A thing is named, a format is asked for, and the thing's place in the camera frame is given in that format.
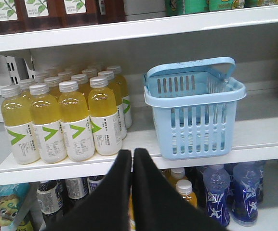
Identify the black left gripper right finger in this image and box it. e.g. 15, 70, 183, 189
132, 148, 225, 231

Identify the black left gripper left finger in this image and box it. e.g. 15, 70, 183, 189
46, 150, 132, 231

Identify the light blue plastic basket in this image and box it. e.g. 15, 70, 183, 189
143, 57, 246, 160

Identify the dark tea bottle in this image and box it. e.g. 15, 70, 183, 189
36, 180, 63, 215
87, 175, 105, 194
65, 177, 88, 200

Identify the orange juice bottle white label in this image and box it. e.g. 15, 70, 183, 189
176, 180, 198, 208
167, 167, 188, 188

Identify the blue sports drink bottle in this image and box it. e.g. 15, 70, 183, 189
232, 161, 260, 226
203, 164, 230, 227

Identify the teal snack bag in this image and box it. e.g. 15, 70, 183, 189
0, 183, 31, 231

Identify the pale yellow juice bottle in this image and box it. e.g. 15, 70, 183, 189
58, 81, 95, 161
1, 85, 40, 164
88, 77, 122, 156
29, 83, 67, 164

